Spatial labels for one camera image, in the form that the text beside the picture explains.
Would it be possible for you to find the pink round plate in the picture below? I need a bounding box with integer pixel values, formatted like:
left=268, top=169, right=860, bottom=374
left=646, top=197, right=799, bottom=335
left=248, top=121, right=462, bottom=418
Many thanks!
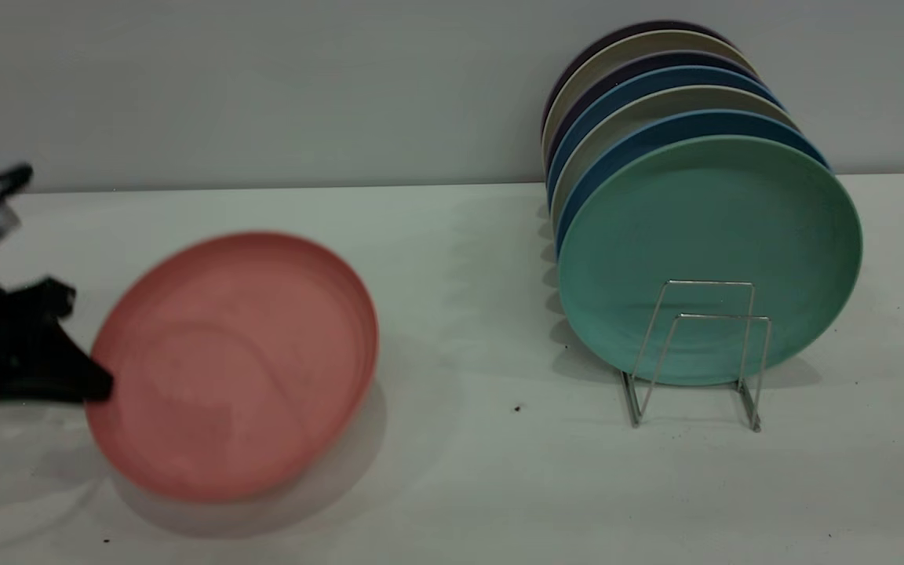
left=85, top=231, right=380, bottom=503

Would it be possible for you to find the beige round plate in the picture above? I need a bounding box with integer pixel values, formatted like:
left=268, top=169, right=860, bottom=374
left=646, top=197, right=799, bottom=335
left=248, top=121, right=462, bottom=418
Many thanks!
left=549, top=86, right=800, bottom=236
left=541, top=30, right=759, bottom=158

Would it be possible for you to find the blue round plate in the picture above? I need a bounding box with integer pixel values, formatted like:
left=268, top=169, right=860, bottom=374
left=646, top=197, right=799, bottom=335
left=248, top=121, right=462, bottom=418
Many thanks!
left=554, top=110, right=831, bottom=260
left=546, top=67, right=784, bottom=209

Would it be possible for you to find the dark purple round plate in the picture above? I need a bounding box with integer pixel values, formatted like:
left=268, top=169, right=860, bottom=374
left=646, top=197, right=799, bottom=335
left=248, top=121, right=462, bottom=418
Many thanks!
left=544, top=52, right=759, bottom=177
left=540, top=20, right=735, bottom=126

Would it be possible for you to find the green round plate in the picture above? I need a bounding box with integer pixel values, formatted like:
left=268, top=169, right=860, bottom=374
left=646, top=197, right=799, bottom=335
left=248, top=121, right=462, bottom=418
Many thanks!
left=556, top=136, right=863, bottom=387

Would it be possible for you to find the metal wire plate rack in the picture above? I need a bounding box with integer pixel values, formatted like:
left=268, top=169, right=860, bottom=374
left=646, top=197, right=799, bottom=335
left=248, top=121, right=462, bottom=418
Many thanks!
left=621, top=280, right=772, bottom=432

